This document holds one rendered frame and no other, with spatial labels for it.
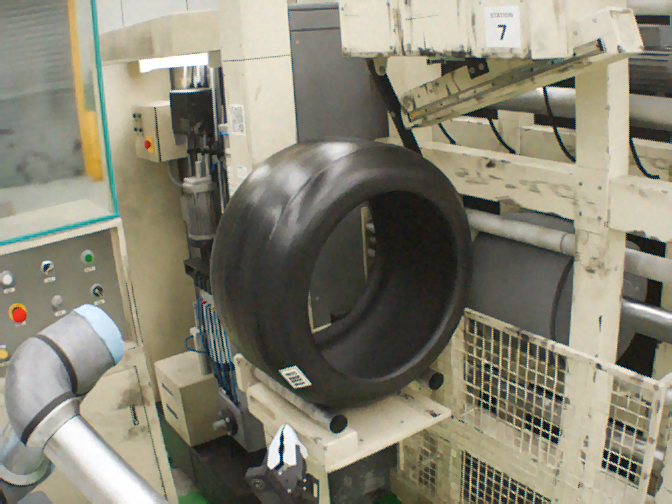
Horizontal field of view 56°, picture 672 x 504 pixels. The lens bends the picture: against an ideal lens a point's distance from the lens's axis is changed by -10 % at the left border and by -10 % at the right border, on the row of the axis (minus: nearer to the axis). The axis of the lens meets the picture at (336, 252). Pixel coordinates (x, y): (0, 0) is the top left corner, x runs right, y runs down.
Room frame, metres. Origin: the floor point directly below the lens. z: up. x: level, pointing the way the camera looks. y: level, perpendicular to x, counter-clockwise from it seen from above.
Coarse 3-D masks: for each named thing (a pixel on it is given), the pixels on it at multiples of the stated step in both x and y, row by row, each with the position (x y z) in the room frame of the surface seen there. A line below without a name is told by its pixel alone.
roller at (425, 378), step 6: (426, 372) 1.44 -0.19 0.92; (432, 372) 1.44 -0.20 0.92; (438, 372) 1.43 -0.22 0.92; (420, 378) 1.44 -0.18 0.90; (426, 378) 1.43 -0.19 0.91; (432, 378) 1.42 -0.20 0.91; (438, 378) 1.43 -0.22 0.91; (426, 384) 1.43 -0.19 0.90; (432, 384) 1.42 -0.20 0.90; (438, 384) 1.43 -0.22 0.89
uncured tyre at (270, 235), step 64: (256, 192) 1.37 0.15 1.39; (320, 192) 1.28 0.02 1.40; (384, 192) 1.33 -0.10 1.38; (448, 192) 1.44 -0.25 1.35; (256, 256) 1.25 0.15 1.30; (384, 256) 1.68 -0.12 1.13; (448, 256) 1.58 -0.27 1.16; (256, 320) 1.22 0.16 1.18; (384, 320) 1.64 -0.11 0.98; (448, 320) 1.43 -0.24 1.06; (320, 384) 1.24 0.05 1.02; (384, 384) 1.32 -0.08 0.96
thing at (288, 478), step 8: (280, 472) 1.03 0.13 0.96; (288, 472) 1.02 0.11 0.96; (280, 480) 1.01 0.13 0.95; (288, 480) 1.01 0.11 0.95; (296, 480) 1.00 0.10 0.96; (304, 480) 1.03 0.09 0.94; (312, 480) 1.04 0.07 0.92; (288, 488) 0.99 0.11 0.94; (296, 488) 0.99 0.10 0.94; (304, 488) 1.01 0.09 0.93; (312, 488) 1.03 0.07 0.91; (296, 496) 0.98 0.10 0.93; (304, 496) 0.99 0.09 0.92; (312, 496) 1.01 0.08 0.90
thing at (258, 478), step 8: (248, 472) 0.97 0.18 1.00; (256, 472) 0.96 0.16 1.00; (264, 472) 0.96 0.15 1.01; (272, 472) 0.97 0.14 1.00; (248, 480) 0.96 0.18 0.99; (256, 480) 0.95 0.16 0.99; (264, 480) 0.95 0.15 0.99; (272, 480) 0.96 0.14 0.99; (256, 488) 0.96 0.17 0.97; (264, 488) 0.95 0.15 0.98; (272, 488) 0.95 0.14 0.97; (280, 488) 0.97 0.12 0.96; (264, 496) 0.96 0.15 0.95; (272, 496) 0.96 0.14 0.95; (280, 496) 0.96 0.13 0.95; (288, 496) 0.97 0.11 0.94
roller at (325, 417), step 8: (256, 368) 1.54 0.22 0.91; (256, 376) 1.53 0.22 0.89; (264, 376) 1.50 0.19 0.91; (272, 384) 1.47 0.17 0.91; (280, 384) 1.44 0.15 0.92; (280, 392) 1.43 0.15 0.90; (288, 392) 1.41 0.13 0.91; (288, 400) 1.41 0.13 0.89; (296, 400) 1.38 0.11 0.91; (304, 400) 1.36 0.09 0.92; (304, 408) 1.35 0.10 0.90; (312, 408) 1.33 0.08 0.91; (320, 408) 1.31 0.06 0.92; (328, 408) 1.31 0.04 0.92; (312, 416) 1.32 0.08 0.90; (320, 416) 1.30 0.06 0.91; (328, 416) 1.28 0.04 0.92; (336, 416) 1.27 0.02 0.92; (344, 416) 1.28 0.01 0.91; (328, 424) 1.27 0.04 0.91; (336, 424) 1.27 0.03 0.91; (344, 424) 1.28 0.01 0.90; (336, 432) 1.26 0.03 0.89
